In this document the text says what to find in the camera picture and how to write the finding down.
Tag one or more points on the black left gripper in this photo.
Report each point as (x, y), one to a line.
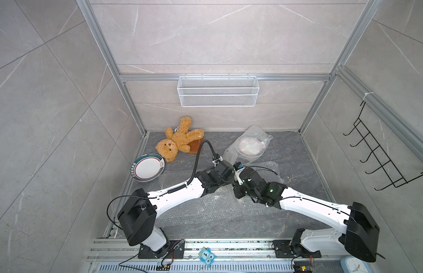
(229, 177)

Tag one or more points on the large bubble wrap sheet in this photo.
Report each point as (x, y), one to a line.
(221, 215)

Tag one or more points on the brown wooden block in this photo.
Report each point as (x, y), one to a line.
(195, 146)

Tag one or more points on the white and blue clock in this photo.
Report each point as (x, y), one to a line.
(354, 265)

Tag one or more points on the blue cartoon toy figure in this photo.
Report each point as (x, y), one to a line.
(206, 256)

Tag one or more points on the brown teddy bear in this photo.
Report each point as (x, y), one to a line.
(179, 141)

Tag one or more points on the black wire hook rack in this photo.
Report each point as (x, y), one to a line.
(377, 154)

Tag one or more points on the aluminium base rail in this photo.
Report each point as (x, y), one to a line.
(198, 255)

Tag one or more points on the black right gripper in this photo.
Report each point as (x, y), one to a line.
(236, 187)

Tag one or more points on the bubble plate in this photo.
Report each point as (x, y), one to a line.
(147, 167)
(248, 147)

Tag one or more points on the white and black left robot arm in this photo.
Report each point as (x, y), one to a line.
(139, 213)

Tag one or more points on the white wire mesh basket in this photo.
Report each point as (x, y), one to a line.
(218, 91)

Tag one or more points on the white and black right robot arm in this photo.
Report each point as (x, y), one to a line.
(350, 227)

